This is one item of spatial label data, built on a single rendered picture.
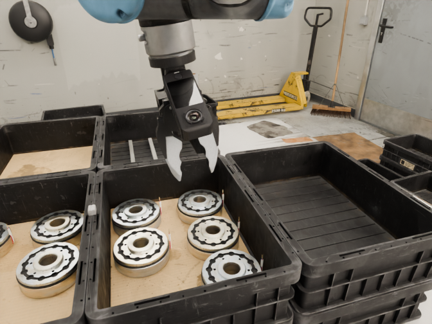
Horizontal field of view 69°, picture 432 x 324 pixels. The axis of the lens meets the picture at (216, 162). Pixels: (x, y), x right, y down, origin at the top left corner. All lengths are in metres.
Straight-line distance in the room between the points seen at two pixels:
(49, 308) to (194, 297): 0.27
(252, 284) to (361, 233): 0.36
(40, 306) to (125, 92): 3.47
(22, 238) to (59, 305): 0.22
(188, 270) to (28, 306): 0.26
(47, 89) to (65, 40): 0.55
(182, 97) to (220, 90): 3.83
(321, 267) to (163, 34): 0.40
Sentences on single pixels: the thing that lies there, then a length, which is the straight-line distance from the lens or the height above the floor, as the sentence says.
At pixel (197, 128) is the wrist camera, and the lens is 0.42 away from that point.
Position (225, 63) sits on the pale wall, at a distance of 4.24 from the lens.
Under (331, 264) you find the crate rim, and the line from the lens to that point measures 0.51.
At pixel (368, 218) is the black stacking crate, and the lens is 0.81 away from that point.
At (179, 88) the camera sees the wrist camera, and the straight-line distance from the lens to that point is 0.47.
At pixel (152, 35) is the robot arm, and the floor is 1.23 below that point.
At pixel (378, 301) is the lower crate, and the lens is 0.66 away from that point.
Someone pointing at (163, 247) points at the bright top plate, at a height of 0.86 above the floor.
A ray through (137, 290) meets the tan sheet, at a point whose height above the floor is 0.83.
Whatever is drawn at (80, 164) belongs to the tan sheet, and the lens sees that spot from 1.04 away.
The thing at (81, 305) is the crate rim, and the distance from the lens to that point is 0.47.
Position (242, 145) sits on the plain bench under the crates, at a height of 0.70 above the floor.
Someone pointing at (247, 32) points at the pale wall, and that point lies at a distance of 4.32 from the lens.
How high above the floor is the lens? 1.27
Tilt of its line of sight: 27 degrees down
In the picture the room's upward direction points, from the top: straight up
